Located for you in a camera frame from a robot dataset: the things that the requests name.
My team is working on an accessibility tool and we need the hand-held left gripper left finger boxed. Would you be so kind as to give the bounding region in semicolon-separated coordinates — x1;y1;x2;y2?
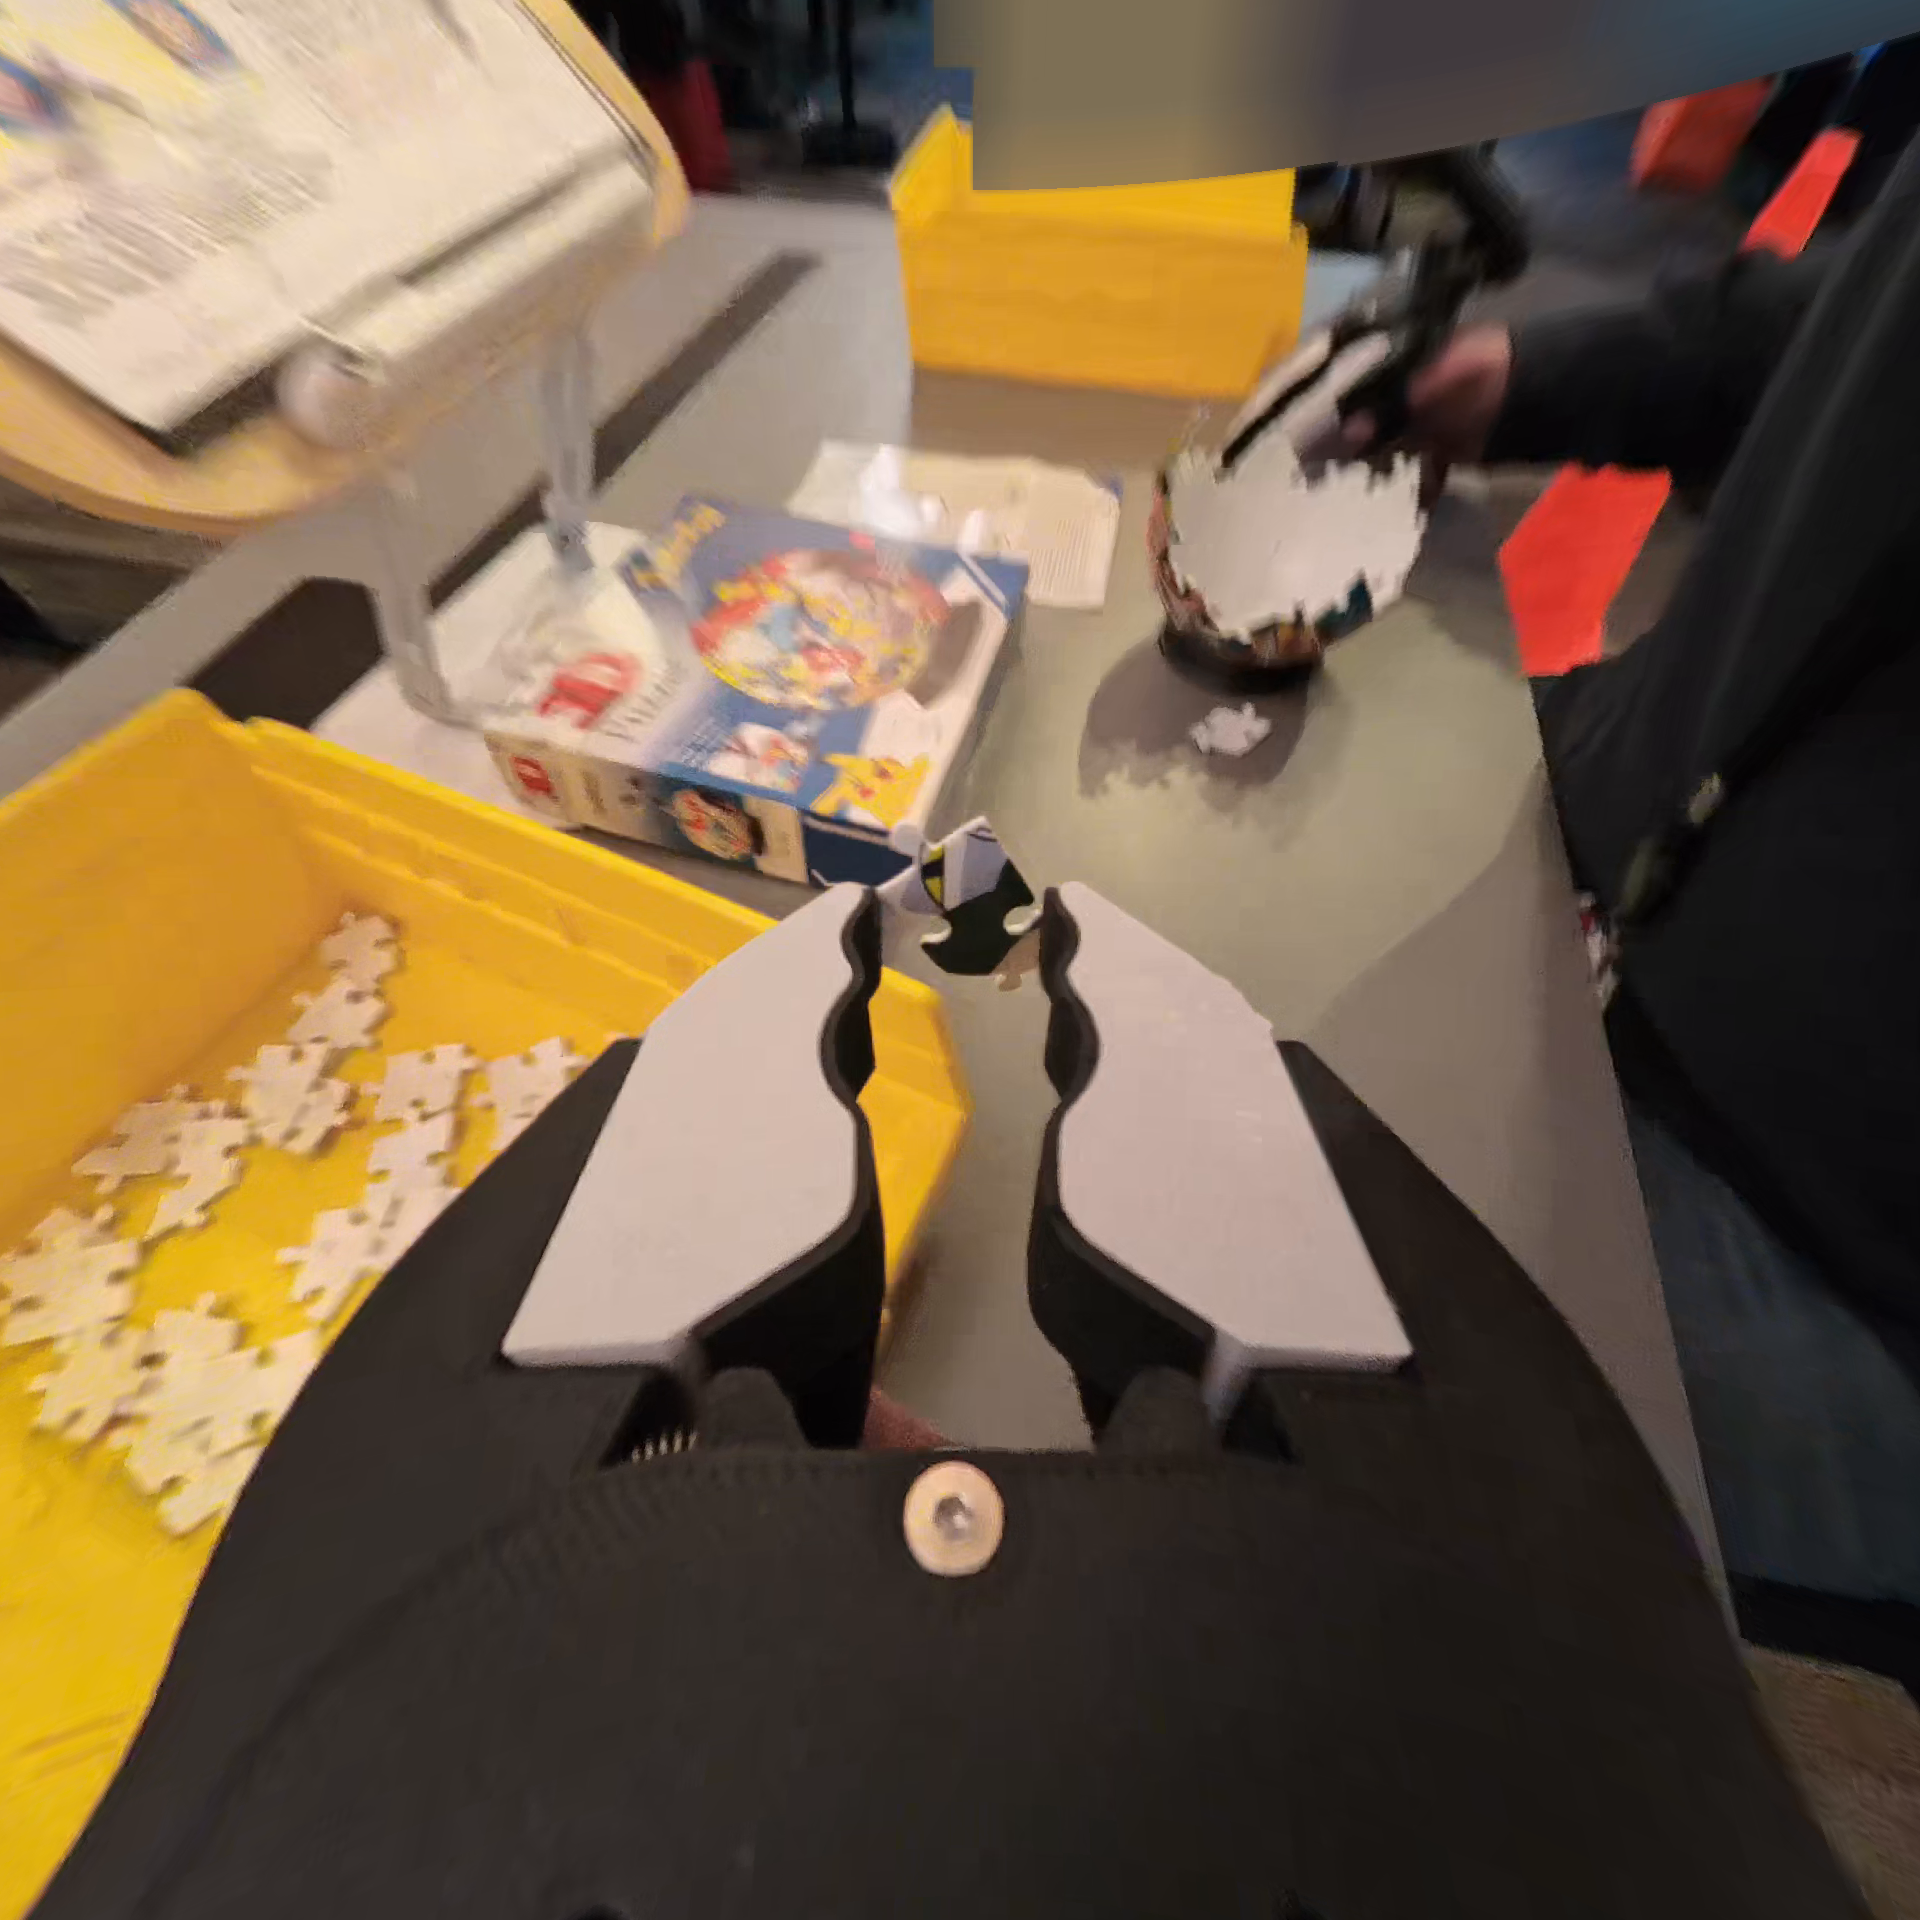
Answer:
504;882;889;1450

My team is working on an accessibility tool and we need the person's right forearm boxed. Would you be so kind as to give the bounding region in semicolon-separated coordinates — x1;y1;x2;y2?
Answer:
1478;247;1855;470

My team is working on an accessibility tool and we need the person's torso in dark sweater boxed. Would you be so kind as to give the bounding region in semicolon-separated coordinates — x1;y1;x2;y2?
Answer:
1530;142;1920;1353

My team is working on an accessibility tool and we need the person's right hand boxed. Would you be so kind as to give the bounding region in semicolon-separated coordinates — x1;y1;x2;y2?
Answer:
1342;321;1513;463

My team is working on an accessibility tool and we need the yellow plastic bin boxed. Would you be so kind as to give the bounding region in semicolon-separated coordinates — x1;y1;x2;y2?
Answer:
0;688;975;1920
889;105;1311;401

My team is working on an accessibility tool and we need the wooden board with printed paper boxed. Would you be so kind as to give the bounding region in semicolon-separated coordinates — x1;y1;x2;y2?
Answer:
0;0;695;540

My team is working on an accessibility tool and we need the pile of puzzle pieces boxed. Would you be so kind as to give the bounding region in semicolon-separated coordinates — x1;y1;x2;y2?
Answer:
0;911;594;1537

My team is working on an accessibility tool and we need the orange panel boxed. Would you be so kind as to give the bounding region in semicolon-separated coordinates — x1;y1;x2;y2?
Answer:
1499;461;1674;681
1627;74;1777;191
1741;128;1865;261

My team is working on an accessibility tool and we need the white metal stand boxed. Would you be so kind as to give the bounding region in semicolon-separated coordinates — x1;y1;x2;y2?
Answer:
317;321;677;745

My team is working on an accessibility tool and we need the black badge reel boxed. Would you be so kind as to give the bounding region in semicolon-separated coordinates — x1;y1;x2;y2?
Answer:
1611;767;1731;920

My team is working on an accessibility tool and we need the black round ball stand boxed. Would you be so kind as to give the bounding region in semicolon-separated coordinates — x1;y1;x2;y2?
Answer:
1155;622;1329;695

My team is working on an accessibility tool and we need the colourful half-built puzzle ball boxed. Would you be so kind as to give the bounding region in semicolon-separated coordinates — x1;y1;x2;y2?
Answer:
1149;321;1431;677

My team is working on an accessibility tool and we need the black printed jigsaw piece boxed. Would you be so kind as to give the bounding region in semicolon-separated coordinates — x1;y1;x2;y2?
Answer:
873;815;1046;993

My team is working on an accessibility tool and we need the person's leg in blue jeans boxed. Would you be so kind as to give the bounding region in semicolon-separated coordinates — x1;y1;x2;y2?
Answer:
1627;1110;1920;1665

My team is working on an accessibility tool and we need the white instruction sheet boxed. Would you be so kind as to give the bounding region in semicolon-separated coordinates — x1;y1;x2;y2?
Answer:
787;439;1128;613

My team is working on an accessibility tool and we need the blue puzzle box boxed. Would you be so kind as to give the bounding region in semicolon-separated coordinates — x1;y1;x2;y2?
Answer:
481;495;1034;888

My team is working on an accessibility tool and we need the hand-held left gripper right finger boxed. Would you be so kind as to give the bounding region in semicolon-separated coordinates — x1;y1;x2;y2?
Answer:
1030;882;1416;1444

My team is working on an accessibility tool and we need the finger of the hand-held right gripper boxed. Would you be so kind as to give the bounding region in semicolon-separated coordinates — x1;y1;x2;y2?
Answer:
1218;321;1403;466

